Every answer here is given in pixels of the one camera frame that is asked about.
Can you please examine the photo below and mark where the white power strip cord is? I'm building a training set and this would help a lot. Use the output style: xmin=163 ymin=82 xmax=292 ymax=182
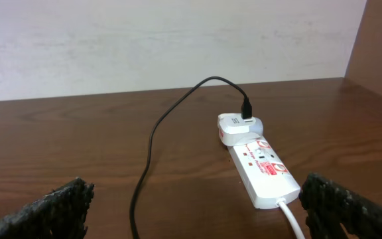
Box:
xmin=276 ymin=197 xmax=306 ymax=239

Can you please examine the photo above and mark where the white power strip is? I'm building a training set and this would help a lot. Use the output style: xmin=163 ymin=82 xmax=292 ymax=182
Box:
xmin=228 ymin=137 xmax=300 ymax=209

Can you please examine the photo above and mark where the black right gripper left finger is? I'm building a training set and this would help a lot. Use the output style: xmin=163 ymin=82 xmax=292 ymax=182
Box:
xmin=0 ymin=177 xmax=94 ymax=239

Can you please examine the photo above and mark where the black USB charging cable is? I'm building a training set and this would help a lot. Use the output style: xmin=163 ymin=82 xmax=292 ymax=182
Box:
xmin=129 ymin=76 xmax=253 ymax=239

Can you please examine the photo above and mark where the white USB wall charger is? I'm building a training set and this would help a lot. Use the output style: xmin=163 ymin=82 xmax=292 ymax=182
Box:
xmin=218 ymin=113 xmax=263 ymax=147

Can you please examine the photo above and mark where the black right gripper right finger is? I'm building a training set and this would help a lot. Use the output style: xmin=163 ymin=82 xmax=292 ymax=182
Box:
xmin=298 ymin=173 xmax=382 ymax=238

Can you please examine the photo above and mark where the brown cardboard side panel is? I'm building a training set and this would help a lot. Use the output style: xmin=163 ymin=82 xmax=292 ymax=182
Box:
xmin=345 ymin=0 xmax=382 ymax=96

